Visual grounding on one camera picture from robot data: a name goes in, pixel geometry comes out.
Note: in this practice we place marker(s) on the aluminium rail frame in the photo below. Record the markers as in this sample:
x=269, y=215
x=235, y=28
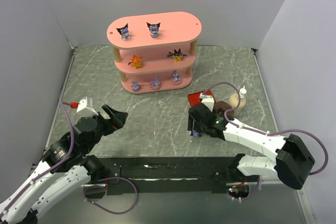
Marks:
x=90, y=167

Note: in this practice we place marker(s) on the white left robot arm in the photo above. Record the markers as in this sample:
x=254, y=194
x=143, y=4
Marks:
x=26, y=204

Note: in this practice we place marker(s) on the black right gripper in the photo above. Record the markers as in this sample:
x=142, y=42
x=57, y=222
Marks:
x=196, y=117

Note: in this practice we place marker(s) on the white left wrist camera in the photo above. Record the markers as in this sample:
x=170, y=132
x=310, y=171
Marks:
x=85, y=107

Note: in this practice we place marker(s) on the small purple bunny figure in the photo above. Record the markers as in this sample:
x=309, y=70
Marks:
x=135, y=86

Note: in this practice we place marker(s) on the orange pikachu figure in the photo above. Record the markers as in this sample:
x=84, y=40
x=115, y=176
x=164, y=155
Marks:
x=136, y=62

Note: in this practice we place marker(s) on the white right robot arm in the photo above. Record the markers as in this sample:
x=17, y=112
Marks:
x=285, y=158

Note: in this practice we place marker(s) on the red flat box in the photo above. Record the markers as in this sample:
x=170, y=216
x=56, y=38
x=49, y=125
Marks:
x=193, y=98

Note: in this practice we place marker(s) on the purple black figure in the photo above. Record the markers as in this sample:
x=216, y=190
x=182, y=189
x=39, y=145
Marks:
x=153, y=29
x=195, y=134
x=124, y=32

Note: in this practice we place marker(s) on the pink three-tier wooden shelf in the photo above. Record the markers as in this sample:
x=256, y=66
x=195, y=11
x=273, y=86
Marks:
x=177, y=30

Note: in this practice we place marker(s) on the black winged pikachu figure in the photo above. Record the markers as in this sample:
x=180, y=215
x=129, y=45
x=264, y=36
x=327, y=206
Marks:
x=176, y=55

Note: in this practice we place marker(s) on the beige pump bottle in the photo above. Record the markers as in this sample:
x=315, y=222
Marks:
x=238, y=100

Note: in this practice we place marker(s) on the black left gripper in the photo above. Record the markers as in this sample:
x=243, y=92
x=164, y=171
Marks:
x=106, y=122

